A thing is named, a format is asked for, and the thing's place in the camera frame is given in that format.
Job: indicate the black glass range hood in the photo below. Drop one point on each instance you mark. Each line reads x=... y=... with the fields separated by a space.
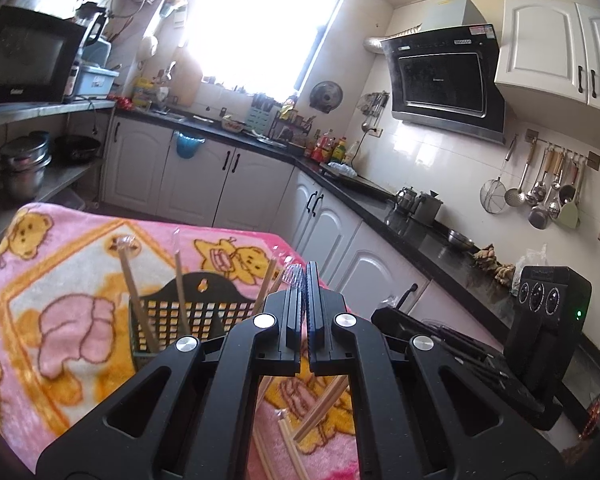
x=440 y=85

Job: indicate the pale plastic bottle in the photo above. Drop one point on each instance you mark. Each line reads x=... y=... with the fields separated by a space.
x=352 y=154

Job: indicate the hanging steel utensils bundle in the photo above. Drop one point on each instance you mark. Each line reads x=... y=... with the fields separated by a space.
x=375 y=110

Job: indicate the green plastic utensil basket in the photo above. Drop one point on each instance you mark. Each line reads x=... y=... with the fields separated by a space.
x=180 y=320

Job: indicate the pale green spatula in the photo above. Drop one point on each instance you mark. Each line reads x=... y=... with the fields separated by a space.
x=569 y=215

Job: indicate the stacked steel steamer pot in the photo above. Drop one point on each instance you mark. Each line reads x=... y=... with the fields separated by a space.
x=25 y=165

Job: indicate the white upper kitchen cabinet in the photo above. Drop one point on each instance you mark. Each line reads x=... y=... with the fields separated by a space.
x=545 y=45

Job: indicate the kitchen window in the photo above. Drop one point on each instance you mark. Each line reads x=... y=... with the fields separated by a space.
x=260 y=25

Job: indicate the wooden cutting board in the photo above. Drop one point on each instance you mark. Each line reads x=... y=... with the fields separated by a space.
x=187 y=80

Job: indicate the small grey wall fan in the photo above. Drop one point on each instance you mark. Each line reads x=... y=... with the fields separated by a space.
x=326 y=96

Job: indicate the wall utensil hook rail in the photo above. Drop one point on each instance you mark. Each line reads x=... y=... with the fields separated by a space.
x=562 y=147

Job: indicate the steel slotted spoon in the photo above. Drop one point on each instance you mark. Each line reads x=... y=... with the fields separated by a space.
x=539 y=217

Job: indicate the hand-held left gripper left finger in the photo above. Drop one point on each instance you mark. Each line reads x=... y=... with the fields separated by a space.
x=296 y=310

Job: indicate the blue plastic storage box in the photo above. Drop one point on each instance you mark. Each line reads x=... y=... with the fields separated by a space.
x=96 y=82

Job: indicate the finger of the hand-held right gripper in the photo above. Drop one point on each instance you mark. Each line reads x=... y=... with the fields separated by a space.
x=480 y=366
x=400 y=322

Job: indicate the stainless steel shelf table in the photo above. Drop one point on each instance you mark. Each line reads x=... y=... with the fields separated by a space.
x=40 y=110

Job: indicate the black blender jug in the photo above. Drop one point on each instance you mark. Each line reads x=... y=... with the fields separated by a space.
x=92 y=27

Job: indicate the black microwave oven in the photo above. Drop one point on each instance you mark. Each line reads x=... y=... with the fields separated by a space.
x=25 y=57

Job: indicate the black kitchen countertop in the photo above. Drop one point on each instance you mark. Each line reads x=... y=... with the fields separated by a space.
x=445 y=260

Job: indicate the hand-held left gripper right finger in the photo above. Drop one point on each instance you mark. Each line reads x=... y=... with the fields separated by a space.
x=315 y=310

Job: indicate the blue hanging plastic bin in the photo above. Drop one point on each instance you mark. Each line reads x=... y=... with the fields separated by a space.
x=188 y=146

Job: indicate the pink printed bear blanket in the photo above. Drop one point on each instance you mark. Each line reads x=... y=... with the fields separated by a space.
x=55 y=320

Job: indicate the steel bowl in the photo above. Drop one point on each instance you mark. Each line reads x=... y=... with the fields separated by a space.
x=461 y=241

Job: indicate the white wall utensil holder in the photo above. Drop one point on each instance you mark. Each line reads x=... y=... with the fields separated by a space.
x=175 y=10

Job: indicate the yellow oil bottle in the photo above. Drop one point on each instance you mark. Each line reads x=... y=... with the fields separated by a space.
x=340 y=151

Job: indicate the ginger root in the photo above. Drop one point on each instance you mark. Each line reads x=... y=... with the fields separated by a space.
x=495 y=267

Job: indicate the black wok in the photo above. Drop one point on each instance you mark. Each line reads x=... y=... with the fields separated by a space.
x=77 y=149

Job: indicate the bamboo chopstick pair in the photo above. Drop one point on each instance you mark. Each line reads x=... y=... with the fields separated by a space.
x=181 y=295
x=132 y=290
x=292 y=447
x=320 y=410
x=265 y=282

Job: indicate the tall dark steel kettle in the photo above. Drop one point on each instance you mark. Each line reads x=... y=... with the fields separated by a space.
x=429 y=210

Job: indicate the pale green knife holder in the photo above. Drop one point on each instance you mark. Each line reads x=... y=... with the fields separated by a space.
x=261 y=119

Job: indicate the small steel kettle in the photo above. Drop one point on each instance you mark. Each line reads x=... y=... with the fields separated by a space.
x=407 y=201

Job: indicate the white base kitchen cabinets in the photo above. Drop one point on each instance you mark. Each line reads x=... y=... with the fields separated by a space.
x=330 y=230

